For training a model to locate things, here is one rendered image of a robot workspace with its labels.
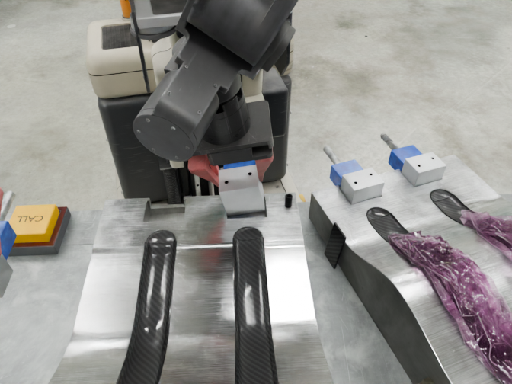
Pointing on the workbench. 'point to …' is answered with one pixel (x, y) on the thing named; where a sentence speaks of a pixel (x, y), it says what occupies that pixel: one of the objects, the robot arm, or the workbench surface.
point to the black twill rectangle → (334, 245)
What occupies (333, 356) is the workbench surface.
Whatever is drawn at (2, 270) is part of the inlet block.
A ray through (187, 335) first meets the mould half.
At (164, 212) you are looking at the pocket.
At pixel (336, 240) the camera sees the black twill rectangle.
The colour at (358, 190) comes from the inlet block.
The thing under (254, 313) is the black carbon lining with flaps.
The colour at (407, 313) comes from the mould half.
